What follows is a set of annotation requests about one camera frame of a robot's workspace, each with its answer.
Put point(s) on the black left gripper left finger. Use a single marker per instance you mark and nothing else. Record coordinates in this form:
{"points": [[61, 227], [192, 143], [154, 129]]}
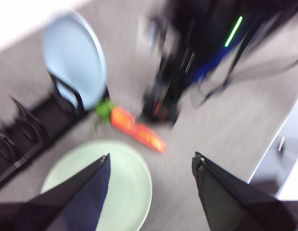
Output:
{"points": [[74, 202]]}

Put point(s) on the orange carrot with green leaves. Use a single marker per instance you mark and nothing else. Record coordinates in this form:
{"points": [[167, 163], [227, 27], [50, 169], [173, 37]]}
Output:
{"points": [[129, 125]]}

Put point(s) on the light green plate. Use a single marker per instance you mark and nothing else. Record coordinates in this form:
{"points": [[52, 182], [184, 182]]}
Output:
{"points": [[129, 183]]}

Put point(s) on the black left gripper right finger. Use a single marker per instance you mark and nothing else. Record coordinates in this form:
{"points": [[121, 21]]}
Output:
{"points": [[230, 204]]}

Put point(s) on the black plate rack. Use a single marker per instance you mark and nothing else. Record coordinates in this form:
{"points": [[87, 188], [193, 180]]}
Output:
{"points": [[42, 120]]}

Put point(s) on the blue plate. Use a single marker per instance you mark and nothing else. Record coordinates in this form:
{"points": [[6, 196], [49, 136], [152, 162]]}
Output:
{"points": [[71, 60]]}

